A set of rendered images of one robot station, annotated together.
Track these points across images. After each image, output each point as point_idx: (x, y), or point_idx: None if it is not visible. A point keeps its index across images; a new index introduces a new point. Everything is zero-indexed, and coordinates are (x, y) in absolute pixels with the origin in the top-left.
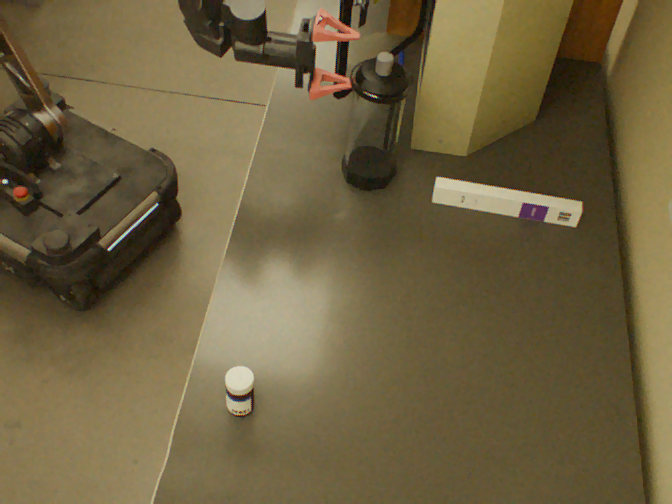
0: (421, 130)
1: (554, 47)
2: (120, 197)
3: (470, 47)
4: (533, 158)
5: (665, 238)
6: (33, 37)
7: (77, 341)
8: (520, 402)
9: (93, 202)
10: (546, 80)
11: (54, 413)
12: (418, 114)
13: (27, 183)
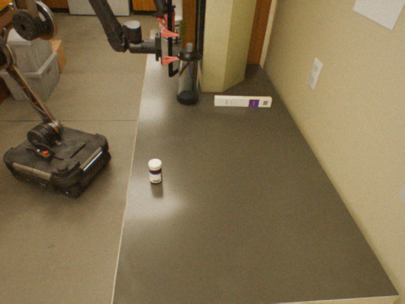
0: (204, 82)
1: (248, 46)
2: (86, 151)
3: (220, 41)
4: (247, 90)
5: (308, 96)
6: None
7: (75, 209)
8: (272, 162)
9: (75, 154)
10: (246, 61)
11: (68, 238)
12: (202, 75)
13: (47, 151)
